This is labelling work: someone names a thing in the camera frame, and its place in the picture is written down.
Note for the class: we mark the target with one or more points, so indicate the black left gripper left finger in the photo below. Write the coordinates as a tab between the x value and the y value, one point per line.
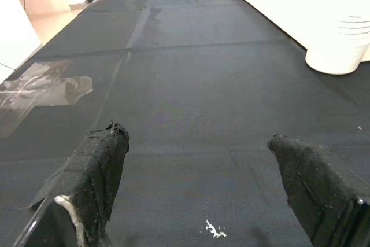
86	177

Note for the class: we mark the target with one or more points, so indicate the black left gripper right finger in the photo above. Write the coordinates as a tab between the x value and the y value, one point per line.
321	189

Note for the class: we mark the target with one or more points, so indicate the white plastic table top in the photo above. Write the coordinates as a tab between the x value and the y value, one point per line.
332	59

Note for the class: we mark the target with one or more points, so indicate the black table cloth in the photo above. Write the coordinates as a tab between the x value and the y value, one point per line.
202	85

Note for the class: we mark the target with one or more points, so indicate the clear tape cross patch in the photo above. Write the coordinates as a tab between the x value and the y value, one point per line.
37	90

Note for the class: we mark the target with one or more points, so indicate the white plastic table leg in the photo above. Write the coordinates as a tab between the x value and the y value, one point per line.
355	28

